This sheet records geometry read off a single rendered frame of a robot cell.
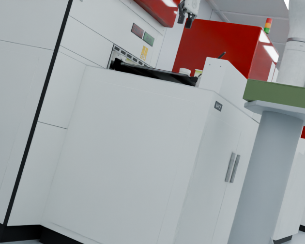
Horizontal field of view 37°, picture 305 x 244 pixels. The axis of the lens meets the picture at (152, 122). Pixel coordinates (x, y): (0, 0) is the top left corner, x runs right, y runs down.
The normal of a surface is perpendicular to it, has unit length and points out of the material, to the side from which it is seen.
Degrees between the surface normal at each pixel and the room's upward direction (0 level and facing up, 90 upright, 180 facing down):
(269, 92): 90
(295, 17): 122
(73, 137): 90
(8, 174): 90
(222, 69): 90
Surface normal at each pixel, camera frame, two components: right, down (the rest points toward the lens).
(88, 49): 0.86, 0.22
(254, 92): -0.56, -0.20
